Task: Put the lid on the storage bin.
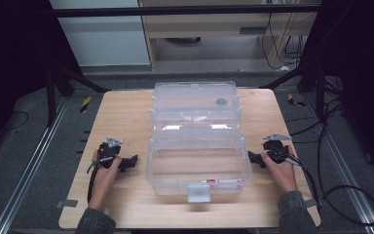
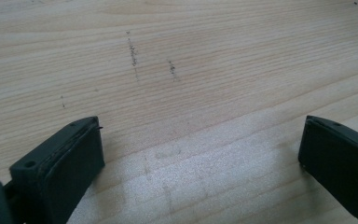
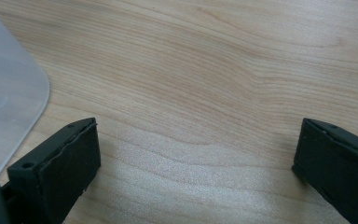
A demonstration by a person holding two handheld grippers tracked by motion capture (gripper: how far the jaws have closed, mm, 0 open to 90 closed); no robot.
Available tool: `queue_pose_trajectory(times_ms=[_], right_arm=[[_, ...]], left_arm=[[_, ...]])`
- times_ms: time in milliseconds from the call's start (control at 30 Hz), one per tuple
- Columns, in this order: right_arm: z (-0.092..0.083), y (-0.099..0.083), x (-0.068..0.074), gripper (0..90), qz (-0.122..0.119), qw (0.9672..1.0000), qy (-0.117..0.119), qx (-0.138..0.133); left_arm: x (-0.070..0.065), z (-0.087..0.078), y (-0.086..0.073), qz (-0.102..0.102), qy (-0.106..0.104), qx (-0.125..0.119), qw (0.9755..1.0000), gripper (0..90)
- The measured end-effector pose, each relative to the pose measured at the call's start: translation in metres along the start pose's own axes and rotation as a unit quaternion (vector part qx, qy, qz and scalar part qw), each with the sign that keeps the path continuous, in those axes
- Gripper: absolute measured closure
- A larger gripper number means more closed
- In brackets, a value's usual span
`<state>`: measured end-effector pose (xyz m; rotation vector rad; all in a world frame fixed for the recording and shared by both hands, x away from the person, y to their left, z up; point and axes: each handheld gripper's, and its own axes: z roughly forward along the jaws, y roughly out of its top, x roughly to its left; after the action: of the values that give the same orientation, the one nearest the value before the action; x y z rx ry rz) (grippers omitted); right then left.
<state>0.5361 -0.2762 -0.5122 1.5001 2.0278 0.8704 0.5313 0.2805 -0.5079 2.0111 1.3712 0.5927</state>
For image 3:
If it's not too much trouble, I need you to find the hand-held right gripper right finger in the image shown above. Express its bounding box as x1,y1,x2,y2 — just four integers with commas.
291,117,358,224

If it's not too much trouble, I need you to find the translucent plastic sheet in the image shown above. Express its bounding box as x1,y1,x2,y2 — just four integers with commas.
0,3,50,182

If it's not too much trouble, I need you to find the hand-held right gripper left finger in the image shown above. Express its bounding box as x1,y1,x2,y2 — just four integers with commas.
0,117,102,224

